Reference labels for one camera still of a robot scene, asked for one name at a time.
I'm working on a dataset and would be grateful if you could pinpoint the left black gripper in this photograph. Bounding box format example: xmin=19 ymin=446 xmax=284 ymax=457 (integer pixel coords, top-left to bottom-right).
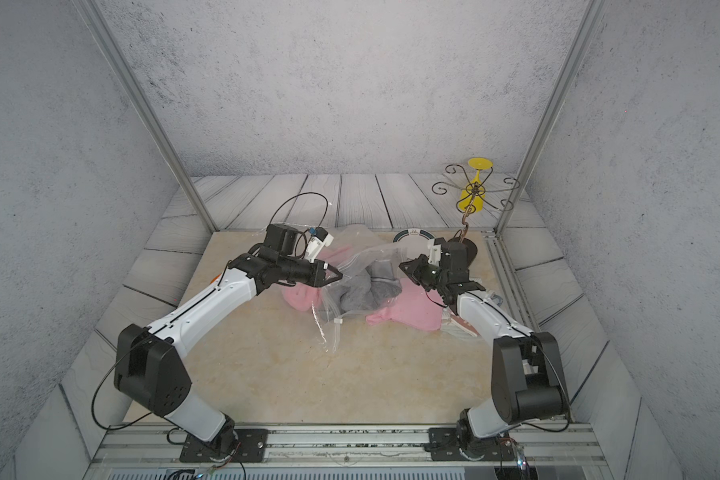
xmin=276 ymin=258 xmax=344 ymax=288

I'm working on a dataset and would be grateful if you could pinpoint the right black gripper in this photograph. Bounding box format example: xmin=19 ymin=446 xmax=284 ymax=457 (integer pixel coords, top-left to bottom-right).
xmin=400 ymin=254 xmax=450 ymax=292

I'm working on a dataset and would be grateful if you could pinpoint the grey fluffy towel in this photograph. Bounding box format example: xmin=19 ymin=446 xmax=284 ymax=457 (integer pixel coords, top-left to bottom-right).
xmin=337 ymin=260 xmax=402 ymax=313

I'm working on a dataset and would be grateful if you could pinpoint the clear plastic vacuum bag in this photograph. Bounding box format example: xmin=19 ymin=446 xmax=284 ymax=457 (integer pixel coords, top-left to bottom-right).
xmin=309 ymin=224 xmax=445 ymax=353

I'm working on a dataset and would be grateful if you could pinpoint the pink fluffy towel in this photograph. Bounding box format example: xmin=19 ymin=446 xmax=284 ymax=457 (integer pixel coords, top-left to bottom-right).
xmin=280 ymin=243 xmax=444 ymax=332

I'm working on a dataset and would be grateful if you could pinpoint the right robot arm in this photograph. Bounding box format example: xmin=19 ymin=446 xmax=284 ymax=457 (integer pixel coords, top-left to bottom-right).
xmin=400 ymin=238 xmax=571 ymax=445

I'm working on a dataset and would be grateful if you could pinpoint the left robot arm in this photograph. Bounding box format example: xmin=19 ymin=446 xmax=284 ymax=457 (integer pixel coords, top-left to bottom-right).
xmin=113 ymin=224 xmax=343 ymax=456

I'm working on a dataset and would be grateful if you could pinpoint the patterned multicolour folded towel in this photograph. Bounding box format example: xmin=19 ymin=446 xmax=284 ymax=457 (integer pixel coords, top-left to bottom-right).
xmin=440 ymin=310 xmax=480 ymax=340

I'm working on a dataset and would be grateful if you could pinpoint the white plate green red rim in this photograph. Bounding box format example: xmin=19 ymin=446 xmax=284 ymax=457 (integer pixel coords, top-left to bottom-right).
xmin=393 ymin=228 xmax=434 ymax=243

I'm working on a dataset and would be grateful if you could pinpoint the yellow plastic goblet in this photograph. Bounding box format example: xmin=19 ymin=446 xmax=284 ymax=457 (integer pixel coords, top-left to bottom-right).
xmin=457 ymin=157 xmax=493 ymax=217

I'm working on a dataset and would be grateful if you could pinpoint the metal cup stand dark base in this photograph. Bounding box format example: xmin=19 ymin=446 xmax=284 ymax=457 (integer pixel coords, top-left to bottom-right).
xmin=431 ymin=157 xmax=520 ymax=265

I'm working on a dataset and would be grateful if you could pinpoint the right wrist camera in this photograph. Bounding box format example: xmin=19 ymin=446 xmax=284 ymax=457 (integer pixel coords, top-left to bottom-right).
xmin=427 ymin=237 xmax=445 ymax=266

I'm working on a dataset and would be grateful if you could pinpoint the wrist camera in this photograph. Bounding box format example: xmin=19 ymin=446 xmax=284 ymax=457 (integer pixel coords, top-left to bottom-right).
xmin=427 ymin=237 xmax=445 ymax=266
xmin=304 ymin=227 xmax=334 ymax=263

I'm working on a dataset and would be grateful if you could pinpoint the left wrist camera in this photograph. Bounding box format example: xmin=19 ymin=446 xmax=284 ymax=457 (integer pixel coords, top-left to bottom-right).
xmin=304 ymin=227 xmax=334 ymax=263

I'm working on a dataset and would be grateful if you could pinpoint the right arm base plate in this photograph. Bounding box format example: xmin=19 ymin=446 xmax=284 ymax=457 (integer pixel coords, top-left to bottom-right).
xmin=423 ymin=427 xmax=515 ymax=463

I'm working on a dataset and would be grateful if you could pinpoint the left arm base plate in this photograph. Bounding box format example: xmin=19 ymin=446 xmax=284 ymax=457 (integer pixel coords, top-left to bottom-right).
xmin=179 ymin=428 xmax=269 ymax=464

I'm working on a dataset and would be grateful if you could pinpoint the aluminium mounting rail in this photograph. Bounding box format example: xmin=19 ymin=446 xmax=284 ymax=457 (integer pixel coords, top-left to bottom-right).
xmin=85 ymin=422 xmax=613 ymax=479

